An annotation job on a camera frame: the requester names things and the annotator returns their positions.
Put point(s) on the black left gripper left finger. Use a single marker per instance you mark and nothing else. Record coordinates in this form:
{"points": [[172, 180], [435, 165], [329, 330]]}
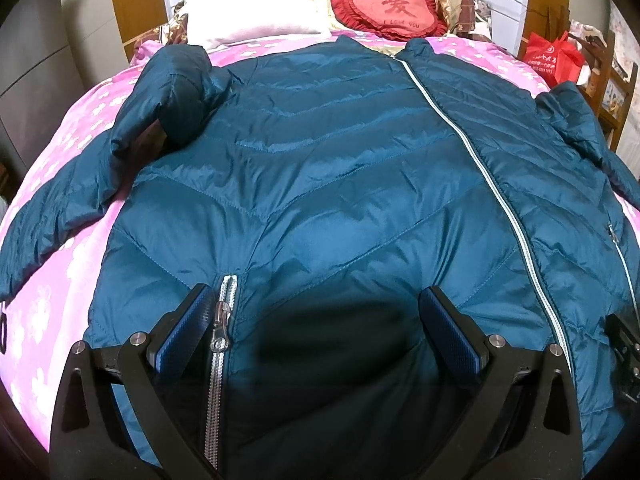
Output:
{"points": [[131, 411]]}

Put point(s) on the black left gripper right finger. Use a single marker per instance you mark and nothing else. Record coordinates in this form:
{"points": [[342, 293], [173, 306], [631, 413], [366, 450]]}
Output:
{"points": [[513, 412]]}

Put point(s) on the teal quilted down jacket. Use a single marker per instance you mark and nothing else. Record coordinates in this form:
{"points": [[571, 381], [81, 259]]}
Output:
{"points": [[317, 192]]}

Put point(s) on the pink floral bed sheet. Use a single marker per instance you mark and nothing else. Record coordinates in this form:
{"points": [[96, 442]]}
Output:
{"points": [[50, 312]]}

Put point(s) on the wooden shelf chair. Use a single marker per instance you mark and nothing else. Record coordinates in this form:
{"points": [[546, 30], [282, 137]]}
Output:
{"points": [[606, 83]]}

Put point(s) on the red plastic bag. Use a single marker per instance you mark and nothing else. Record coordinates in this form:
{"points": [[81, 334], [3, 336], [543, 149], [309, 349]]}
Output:
{"points": [[555, 61]]}

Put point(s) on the grey wardrobe cabinet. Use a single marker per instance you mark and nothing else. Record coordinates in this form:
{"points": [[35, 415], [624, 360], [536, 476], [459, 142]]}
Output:
{"points": [[52, 51]]}

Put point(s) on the red heart-shaped cushion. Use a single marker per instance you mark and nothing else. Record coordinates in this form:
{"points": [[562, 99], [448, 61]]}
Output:
{"points": [[398, 20]]}

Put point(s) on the white pillow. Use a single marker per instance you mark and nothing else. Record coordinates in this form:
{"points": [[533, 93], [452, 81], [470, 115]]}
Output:
{"points": [[214, 23]]}

